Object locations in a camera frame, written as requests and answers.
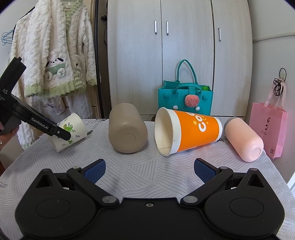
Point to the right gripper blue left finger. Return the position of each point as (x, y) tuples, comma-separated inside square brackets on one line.
[(85, 179)]

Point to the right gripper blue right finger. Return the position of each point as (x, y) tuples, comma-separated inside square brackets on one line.
[(212, 177)]

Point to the white paper cup green print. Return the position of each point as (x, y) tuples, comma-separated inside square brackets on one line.
[(75, 129)]

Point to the orange paper cup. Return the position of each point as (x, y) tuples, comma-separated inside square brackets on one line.
[(176, 131)]

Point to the pink tumbler cup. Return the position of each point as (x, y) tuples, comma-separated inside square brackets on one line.
[(246, 142)]

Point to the taupe tumbler cup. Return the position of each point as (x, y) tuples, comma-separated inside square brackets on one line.
[(127, 131)]

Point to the person's left hand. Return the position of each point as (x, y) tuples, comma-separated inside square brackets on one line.
[(7, 137)]

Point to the grey patterned tablecloth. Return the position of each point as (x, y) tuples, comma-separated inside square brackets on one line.
[(144, 174)]

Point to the teal felt handbag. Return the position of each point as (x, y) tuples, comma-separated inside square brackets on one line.
[(186, 97)]

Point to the pink paper gift bag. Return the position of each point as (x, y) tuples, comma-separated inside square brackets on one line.
[(269, 121)]

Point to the white fluffy robe green trim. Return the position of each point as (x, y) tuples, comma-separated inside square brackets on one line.
[(55, 42)]

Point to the black tripod stand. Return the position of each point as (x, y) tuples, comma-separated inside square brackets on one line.
[(100, 31)]

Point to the grey wardrobe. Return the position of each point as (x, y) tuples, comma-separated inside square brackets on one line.
[(149, 42)]

